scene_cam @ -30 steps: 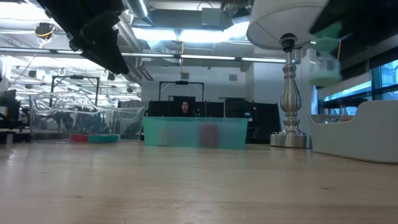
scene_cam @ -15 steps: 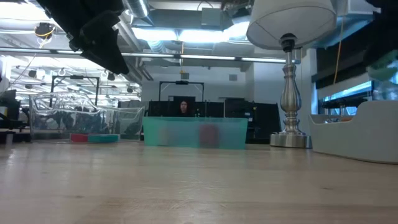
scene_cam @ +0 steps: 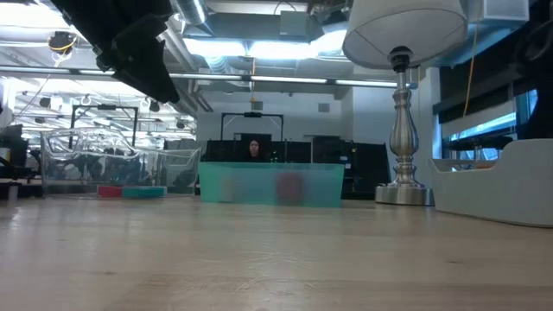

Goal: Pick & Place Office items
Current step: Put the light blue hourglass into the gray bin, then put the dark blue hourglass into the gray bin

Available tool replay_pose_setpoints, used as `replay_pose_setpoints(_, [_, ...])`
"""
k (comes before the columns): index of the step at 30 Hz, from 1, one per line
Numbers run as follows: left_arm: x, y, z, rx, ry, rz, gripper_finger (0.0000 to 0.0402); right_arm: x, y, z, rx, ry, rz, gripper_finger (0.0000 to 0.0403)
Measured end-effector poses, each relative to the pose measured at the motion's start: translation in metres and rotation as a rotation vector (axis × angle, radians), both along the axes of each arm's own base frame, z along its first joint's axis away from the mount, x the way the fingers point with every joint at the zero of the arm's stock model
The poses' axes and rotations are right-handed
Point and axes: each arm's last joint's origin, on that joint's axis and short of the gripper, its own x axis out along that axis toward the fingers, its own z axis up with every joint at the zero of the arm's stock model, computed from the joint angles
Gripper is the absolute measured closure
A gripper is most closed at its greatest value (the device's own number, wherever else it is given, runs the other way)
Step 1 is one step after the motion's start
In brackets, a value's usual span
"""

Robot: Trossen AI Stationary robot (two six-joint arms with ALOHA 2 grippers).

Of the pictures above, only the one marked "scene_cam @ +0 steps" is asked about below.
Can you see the silver table lamp white shade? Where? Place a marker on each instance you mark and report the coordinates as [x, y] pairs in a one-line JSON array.
[[404, 142]]

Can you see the red plastic frame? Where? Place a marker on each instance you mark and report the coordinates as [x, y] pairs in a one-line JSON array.
[[109, 192]]

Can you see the black gantry frame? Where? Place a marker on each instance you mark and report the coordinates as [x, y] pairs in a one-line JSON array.
[[106, 107], [259, 115]]

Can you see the person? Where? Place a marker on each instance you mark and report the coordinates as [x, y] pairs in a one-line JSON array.
[[255, 149]]

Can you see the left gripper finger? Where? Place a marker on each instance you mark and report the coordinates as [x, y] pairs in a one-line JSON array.
[[147, 65]]

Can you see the black monitor row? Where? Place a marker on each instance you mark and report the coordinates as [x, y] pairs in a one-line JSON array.
[[367, 168]]

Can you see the grey ceiling box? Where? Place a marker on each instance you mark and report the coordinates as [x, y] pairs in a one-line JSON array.
[[294, 23]]

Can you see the teal patterned tile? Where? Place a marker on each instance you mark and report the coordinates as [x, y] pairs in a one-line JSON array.
[[144, 193]]

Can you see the white ceiling unit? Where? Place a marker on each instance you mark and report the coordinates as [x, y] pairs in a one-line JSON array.
[[505, 10]]

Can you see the black window table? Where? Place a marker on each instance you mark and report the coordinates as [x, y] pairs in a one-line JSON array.
[[479, 141]]

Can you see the grey plastic bin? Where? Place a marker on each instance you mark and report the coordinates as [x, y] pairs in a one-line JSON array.
[[497, 194]]

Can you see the clear plastic bin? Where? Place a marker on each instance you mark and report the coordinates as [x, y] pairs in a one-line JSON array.
[[129, 168]]

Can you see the translucent green plastic bin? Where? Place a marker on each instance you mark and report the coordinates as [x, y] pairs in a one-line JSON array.
[[259, 185]]

